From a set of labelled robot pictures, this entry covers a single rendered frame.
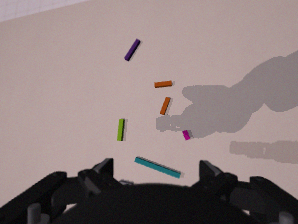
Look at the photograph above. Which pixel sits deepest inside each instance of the orange rod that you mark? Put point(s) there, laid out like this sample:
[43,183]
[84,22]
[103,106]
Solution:
[165,105]
[163,84]

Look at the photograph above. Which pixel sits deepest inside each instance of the turquoise rod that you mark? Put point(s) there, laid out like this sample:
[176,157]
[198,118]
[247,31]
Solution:
[157,167]

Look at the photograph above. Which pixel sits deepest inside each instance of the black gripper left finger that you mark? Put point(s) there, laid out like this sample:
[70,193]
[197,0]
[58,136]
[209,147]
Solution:
[33,206]

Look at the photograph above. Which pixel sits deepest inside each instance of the lime green rectangular bar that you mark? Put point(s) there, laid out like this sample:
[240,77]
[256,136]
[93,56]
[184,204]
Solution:
[120,130]

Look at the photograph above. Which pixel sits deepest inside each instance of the magenta rod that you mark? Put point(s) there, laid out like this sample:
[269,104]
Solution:
[186,135]

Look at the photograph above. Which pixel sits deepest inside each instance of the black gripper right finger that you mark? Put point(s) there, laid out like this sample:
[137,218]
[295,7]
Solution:
[260,196]

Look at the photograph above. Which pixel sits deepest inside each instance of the purple rod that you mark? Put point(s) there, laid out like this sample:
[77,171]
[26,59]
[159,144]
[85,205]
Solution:
[132,50]

